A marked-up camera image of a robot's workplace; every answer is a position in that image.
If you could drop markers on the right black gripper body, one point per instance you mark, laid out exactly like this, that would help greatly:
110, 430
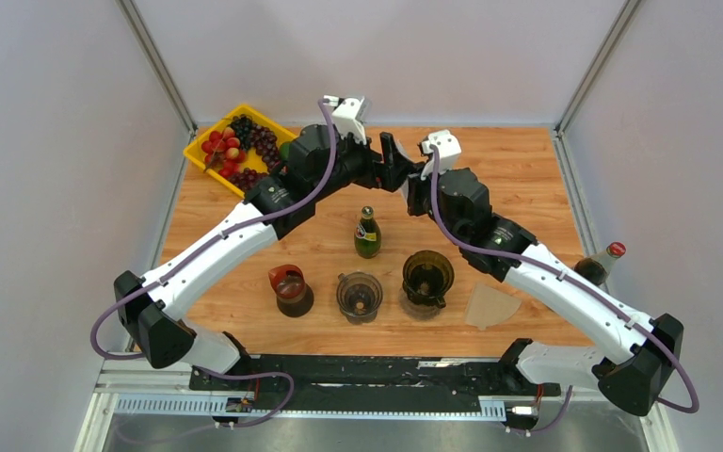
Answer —
420, 196

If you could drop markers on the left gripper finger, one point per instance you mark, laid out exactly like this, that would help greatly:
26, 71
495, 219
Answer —
416, 169
391, 158

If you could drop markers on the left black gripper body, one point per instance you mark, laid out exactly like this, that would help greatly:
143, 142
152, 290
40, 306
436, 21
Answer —
373, 173

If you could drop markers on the dark olive coffee dripper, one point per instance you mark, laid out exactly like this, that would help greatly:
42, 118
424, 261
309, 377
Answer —
427, 277

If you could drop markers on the white paper coffee filter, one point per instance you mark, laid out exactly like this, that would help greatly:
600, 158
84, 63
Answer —
404, 150

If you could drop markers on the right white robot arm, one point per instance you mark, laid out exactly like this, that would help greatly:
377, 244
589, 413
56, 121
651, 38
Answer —
634, 358

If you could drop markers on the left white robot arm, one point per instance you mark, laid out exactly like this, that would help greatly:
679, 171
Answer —
320, 161

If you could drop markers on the brown paper coffee filter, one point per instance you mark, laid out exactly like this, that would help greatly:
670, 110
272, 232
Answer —
488, 307

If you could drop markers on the green glass Perrier bottle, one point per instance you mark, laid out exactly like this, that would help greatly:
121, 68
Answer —
367, 237

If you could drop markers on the green lime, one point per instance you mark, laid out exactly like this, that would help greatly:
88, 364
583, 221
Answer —
284, 151

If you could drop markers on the clear glass server jug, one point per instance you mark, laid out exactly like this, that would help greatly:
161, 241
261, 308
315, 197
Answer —
416, 311

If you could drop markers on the yellow plastic fruit tray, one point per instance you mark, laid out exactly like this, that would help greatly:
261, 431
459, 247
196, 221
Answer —
196, 155

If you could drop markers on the dark purple grape bunch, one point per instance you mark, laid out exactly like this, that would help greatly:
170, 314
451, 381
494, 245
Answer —
255, 139

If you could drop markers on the small red fruits cluster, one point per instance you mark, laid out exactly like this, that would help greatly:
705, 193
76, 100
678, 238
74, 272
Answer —
224, 152

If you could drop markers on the red capped soda bottle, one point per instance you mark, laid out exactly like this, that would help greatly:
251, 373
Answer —
597, 267

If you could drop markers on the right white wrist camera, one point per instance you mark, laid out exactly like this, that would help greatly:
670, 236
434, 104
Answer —
442, 150

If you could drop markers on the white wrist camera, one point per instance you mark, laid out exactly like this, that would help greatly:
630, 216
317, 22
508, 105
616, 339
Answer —
348, 115
442, 150

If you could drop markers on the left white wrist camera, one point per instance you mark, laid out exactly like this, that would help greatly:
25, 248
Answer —
348, 115

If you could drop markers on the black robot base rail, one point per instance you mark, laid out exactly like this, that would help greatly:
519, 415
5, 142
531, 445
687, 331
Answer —
367, 385

